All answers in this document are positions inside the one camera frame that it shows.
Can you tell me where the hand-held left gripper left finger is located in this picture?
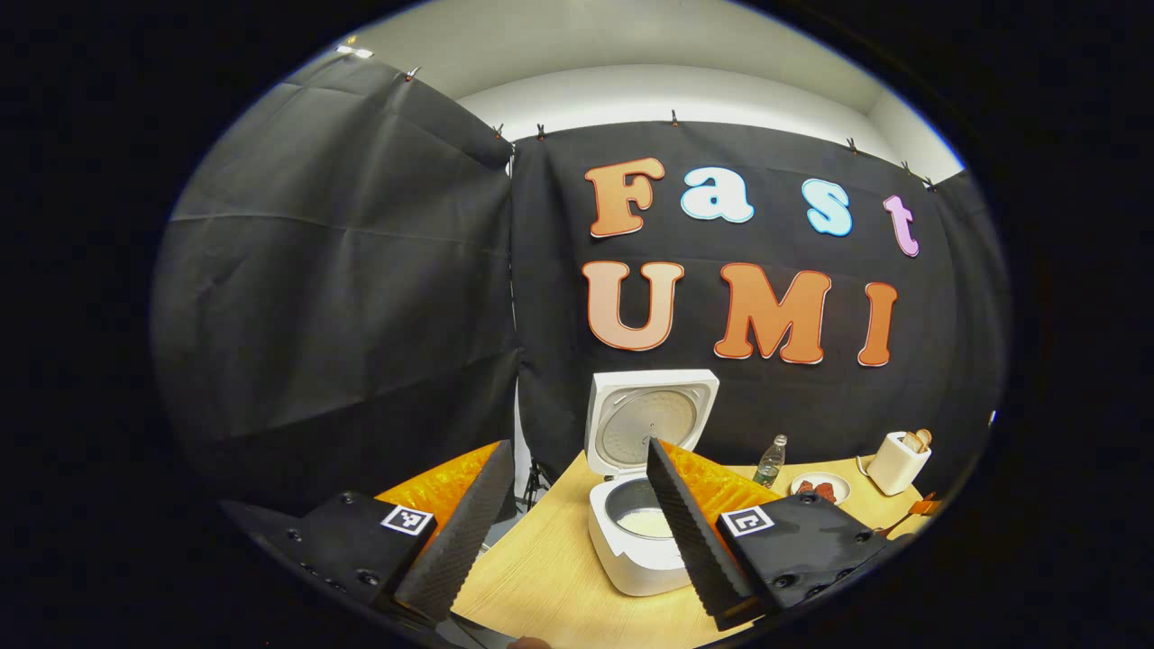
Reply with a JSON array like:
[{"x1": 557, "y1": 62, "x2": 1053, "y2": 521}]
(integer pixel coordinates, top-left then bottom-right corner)
[{"x1": 257, "y1": 439, "x2": 515, "y2": 625}]

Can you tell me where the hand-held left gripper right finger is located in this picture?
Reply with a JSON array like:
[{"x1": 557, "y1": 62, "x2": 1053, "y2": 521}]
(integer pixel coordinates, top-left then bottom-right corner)
[{"x1": 646, "y1": 439, "x2": 902, "y2": 632}]

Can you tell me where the pile of white rice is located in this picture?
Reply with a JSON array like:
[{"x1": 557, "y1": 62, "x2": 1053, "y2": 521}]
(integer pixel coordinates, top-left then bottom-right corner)
[{"x1": 618, "y1": 507, "x2": 675, "y2": 539}]

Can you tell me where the white rice cooker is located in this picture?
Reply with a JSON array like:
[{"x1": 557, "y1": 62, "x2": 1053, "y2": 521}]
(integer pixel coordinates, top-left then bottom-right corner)
[{"x1": 584, "y1": 368, "x2": 722, "y2": 598}]

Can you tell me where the white toaster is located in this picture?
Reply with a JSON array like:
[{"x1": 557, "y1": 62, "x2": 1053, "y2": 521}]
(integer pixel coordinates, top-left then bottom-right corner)
[{"x1": 867, "y1": 431, "x2": 932, "y2": 497}]

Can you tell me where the round beige plate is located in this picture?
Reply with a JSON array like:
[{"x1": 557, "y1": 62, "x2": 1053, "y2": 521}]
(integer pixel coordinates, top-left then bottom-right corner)
[{"x1": 791, "y1": 472, "x2": 851, "y2": 506}]

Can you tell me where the clear plastic water bottle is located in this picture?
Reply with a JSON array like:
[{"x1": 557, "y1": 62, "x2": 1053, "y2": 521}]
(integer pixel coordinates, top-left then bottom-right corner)
[{"x1": 754, "y1": 434, "x2": 788, "y2": 489}]

